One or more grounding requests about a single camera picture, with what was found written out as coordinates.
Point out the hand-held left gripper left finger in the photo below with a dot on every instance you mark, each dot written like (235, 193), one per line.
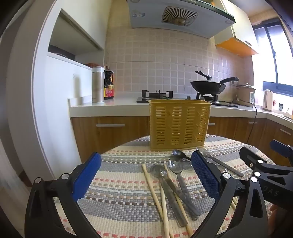
(88, 176)

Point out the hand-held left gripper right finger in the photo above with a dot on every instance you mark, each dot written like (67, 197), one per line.
(204, 176)

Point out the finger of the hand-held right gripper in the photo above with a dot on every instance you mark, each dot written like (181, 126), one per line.
(249, 155)
(279, 146)

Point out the wooden chopstick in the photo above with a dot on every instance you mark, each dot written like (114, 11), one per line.
(189, 230)
(151, 187)
(163, 206)

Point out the yellow plastic utensil basket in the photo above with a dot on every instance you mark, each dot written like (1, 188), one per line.
(178, 123)

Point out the stainless steel table knife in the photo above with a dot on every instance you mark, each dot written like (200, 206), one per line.
(225, 165)

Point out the small dark metal spoon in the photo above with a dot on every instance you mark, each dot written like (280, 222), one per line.
(179, 153)

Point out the striped woven table mat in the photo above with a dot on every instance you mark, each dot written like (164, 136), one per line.
(123, 194)

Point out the white electric kettle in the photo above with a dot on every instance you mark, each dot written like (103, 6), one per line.
(268, 100)

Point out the beige rice cooker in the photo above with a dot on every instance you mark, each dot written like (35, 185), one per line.
(245, 93)

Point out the white kitchen countertop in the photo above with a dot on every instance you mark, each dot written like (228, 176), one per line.
(109, 108)

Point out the black wok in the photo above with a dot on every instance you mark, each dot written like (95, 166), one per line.
(207, 88)

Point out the dark soy sauce bottle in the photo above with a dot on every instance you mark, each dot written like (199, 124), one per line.
(105, 91)
(109, 84)

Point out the steel thermos flask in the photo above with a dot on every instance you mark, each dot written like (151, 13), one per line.
(98, 87)

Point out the black gas stove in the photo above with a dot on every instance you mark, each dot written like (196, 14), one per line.
(158, 97)

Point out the wok lid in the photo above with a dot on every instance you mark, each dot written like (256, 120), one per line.
(203, 75)

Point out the dark framed window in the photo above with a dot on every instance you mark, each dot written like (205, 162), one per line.
(274, 52)

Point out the red-brown basket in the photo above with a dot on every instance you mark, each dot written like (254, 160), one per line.
(89, 65)

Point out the cream upper cabinet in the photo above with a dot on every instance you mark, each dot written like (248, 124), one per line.
(238, 20)

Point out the white range hood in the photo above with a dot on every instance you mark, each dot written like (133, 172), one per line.
(148, 22)

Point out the orange wall cabinet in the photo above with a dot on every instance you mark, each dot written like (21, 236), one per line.
(238, 47)

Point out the white wall cabinet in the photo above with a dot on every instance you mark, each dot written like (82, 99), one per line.
(91, 25)

